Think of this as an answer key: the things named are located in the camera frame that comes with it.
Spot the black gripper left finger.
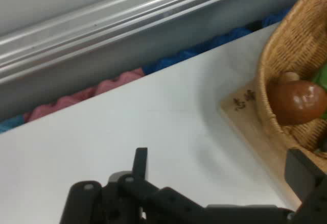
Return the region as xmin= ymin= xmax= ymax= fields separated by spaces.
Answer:
xmin=60 ymin=147 xmax=206 ymax=224

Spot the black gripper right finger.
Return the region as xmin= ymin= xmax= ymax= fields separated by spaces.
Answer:
xmin=285 ymin=148 xmax=327 ymax=224

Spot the light wooden cutting board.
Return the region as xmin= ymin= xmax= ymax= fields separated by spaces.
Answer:
xmin=220 ymin=80 xmax=303 ymax=211

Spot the brown toy mushroom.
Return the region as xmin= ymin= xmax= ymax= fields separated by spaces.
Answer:
xmin=268 ymin=71 xmax=327 ymax=126

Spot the bright green toy vegetable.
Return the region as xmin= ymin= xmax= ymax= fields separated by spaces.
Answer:
xmin=311 ymin=64 xmax=327 ymax=120

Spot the pink cloth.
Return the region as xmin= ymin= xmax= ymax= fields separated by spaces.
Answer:
xmin=22 ymin=67 xmax=145 ymax=123

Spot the woven wicker basket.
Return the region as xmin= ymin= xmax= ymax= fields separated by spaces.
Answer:
xmin=255 ymin=0 xmax=327 ymax=160

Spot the dark blue cloth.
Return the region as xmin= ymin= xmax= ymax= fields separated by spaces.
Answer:
xmin=142 ymin=6 xmax=293 ymax=76

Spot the light blue cloth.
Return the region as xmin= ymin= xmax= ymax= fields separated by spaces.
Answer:
xmin=0 ymin=114 xmax=26 ymax=134

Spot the aluminium frame rail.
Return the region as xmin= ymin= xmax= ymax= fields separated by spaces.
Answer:
xmin=0 ymin=0 xmax=320 ymax=121

